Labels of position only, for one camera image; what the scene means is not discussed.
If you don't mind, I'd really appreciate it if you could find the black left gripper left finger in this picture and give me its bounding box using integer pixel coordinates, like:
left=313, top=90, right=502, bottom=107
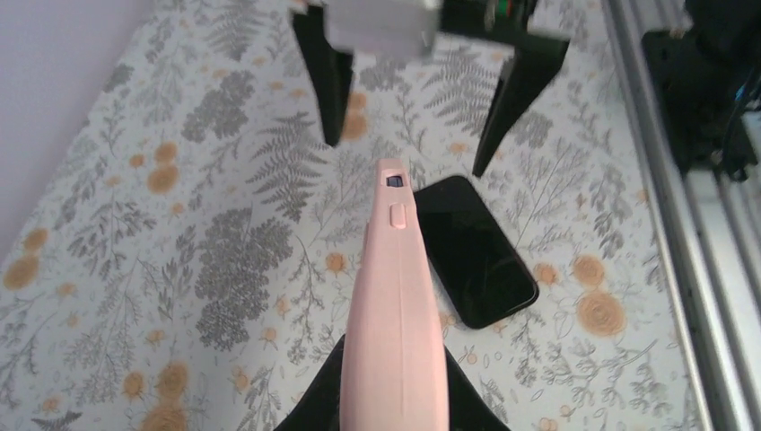
left=275, top=336, right=345, bottom=431

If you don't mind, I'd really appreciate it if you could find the black phone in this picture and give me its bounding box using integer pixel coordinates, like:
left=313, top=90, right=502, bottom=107
left=414, top=175, right=539, bottom=329

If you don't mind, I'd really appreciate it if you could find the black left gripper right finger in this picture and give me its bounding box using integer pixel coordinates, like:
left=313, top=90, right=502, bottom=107
left=444, top=347, right=510, bottom=431

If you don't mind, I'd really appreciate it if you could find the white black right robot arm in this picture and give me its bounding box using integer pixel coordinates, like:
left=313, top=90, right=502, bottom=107
left=291, top=1, right=760, bottom=180

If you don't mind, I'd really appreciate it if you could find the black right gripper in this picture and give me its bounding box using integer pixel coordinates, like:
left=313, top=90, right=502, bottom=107
left=291, top=0, right=570, bottom=177

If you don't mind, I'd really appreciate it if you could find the aluminium rail frame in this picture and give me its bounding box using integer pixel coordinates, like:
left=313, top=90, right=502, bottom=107
left=603, top=1, right=760, bottom=430

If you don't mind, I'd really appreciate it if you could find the pink phone case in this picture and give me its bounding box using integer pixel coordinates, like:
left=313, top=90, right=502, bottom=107
left=339, top=159, right=450, bottom=431

